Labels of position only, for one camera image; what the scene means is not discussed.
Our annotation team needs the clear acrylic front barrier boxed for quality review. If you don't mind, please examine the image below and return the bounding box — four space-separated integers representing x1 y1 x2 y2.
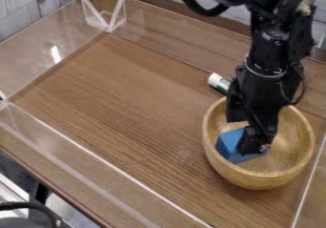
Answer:
0 100 212 228

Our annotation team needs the brown wooden bowl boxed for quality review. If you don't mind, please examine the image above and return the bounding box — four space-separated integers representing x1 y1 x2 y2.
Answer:
202 97 316 190

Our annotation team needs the black cable lower left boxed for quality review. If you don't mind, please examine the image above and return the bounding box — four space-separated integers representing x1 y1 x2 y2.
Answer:
0 200 62 228

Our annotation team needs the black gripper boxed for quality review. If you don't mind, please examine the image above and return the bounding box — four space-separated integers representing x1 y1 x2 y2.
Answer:
226 58 307 155

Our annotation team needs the blue foam block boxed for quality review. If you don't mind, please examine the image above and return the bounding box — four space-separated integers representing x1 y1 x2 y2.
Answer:
216 128 263 164

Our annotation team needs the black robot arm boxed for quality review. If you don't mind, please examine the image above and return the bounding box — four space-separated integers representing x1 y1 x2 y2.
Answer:
182 0 316 155

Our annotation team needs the clear acrylic corner bracket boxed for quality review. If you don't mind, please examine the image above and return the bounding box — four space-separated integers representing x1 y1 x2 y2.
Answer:
81 0 126 33

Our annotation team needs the white green glue stick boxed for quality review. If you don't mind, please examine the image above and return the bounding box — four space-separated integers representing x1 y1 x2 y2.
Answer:
208 73 232 93

